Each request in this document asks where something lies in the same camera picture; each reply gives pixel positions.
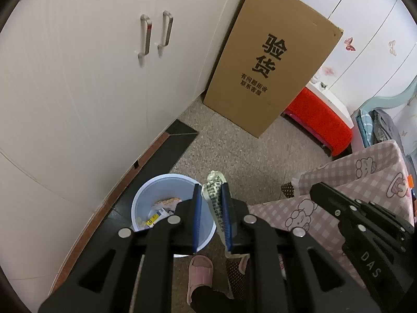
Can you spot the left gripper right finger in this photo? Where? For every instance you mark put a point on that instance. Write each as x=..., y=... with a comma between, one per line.
x=289, y=271

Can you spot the large brown cardboard box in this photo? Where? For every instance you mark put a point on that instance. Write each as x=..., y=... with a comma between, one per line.
x=274, y=49

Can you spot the pink slipper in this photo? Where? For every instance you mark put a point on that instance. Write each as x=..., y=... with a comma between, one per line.
x=200, y=273

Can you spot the red storage bench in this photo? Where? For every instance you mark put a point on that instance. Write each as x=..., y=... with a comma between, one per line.
x=324, y=116

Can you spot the grey folded duvet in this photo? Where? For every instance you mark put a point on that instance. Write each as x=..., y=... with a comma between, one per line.
x=383, y=127

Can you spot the teal bunk bed frame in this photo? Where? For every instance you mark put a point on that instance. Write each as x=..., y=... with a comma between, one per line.
x=401, y=99

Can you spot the pink checkered tablecloth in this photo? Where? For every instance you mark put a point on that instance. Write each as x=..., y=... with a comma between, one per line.
x=375, y=174

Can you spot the light blue trash bin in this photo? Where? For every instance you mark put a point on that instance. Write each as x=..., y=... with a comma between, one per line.
x=158, y=198

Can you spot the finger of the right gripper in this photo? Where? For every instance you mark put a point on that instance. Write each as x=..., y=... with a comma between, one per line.
x=335, y=202

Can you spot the newspaper wrapper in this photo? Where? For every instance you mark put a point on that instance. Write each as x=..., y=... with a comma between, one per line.
x=211, y=193

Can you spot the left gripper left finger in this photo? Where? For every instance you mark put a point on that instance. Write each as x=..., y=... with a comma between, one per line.
x=133, y=271

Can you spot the white lower cabinet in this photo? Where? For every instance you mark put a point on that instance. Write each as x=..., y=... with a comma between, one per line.
x=86, y=87

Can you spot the yellow white medicine box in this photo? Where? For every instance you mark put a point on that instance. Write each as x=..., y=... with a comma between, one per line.
x=159, y=215

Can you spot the white wardrobe doors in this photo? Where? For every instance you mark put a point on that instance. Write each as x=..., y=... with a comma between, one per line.
x=376, y=55

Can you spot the orange white plastic bag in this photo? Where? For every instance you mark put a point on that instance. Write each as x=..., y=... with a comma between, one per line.
x=169, y=202

